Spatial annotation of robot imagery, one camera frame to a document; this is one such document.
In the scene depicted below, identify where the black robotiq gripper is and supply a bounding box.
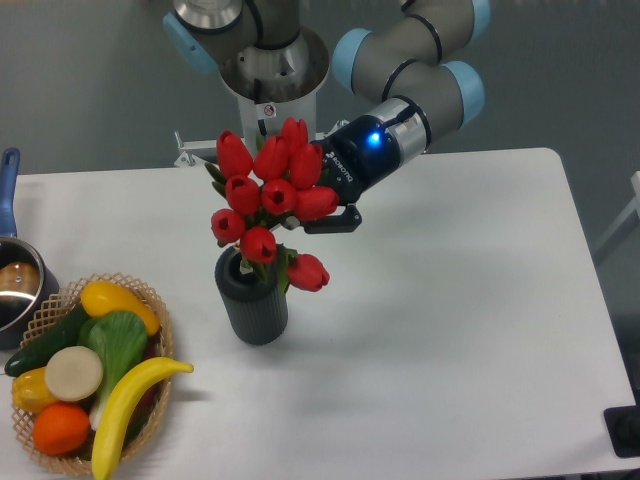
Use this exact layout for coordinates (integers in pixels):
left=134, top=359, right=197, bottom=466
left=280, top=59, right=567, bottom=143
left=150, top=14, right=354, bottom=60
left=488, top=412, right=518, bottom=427
left=282, top=115, right=401, bottom=235

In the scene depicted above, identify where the red tulip bouquet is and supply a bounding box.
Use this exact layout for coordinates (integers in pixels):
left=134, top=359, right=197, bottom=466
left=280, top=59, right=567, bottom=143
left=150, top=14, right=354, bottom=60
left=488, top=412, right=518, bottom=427
left=205, top=117, right=338, bottom=292

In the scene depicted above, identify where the dark grey ribbed vase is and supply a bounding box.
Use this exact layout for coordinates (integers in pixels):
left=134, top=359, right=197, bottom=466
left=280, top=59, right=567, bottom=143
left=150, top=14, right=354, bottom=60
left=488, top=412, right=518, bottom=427
left=214, top=247, right=288, bottom=345

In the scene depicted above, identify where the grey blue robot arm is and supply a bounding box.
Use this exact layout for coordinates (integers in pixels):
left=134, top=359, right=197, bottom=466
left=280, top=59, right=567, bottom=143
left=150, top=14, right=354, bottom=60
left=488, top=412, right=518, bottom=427
left=163, top=1, right=491, bottom=234

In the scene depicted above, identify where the green bok choy toy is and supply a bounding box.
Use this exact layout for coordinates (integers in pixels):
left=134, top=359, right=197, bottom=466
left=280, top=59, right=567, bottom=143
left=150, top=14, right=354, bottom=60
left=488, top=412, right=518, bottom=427
left=78, top=311, right=147, bottom=431

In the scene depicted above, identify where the yellow squash toy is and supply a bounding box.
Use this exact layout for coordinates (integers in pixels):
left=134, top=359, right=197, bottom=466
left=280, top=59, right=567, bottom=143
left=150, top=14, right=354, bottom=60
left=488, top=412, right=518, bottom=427
left=80, top=281, right=160, bottom=337

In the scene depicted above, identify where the yellow plastic banana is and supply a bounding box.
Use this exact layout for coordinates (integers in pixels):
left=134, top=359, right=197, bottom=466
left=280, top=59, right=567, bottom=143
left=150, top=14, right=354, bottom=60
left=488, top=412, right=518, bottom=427
left=91, top=357, right=194, bottom=480

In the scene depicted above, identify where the beige round disc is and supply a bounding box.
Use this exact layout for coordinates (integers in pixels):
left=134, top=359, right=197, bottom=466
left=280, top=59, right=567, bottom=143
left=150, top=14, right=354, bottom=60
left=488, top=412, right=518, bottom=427
left=45, top=346, right=103, bottom=402

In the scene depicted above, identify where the white object right edge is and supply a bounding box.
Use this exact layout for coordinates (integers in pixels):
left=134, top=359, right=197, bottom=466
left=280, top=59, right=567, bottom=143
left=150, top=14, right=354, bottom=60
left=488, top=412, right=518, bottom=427
left=592, top=171, right=639, bottom=265

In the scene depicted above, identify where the dark green cucumber toy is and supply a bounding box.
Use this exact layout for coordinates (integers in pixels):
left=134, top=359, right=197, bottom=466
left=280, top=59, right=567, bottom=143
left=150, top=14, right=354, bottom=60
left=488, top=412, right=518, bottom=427
left=5, top=304, right=90, bottom=377

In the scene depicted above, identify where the orange plastic fruit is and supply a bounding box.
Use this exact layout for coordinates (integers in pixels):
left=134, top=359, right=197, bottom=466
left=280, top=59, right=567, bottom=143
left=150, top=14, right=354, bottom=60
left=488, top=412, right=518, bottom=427
left=32, top=403, right=90, bottom=456

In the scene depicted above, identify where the yellow bell pepper toy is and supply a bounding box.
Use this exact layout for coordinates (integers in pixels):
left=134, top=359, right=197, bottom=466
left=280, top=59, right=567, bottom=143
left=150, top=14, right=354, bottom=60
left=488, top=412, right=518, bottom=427
left=12, top=367, right=59, bottom=414

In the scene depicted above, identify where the black device at edge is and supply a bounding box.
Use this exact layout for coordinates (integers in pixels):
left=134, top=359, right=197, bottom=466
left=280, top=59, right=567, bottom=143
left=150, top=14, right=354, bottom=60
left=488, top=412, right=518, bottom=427
left=603, top=405, right=639, bottom=458

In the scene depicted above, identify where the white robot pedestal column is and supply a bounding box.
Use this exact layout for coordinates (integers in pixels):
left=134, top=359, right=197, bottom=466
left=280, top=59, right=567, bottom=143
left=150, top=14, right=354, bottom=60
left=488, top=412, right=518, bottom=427
left=220, top=26, right=329, bottom=155

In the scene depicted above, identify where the blue handled saucepan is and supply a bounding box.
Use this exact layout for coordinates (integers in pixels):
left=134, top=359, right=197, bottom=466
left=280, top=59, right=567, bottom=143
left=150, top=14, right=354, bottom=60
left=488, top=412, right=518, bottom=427
left=1, top=148, right=59, bottom=351

